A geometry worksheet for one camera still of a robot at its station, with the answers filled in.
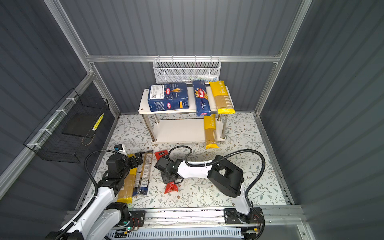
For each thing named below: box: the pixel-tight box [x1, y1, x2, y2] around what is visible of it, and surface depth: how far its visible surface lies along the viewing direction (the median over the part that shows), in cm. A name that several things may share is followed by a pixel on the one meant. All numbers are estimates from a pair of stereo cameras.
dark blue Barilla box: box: [147, 82, 190, 112], surface depth 74 cm
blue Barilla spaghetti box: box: [192, 80, 212, 117], surface depth 76 cm
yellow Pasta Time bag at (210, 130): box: [204, 113, 220, 150], surface depth 100 cm
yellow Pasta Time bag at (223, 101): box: [209, 80, 236, 114], surface depth 79 cm
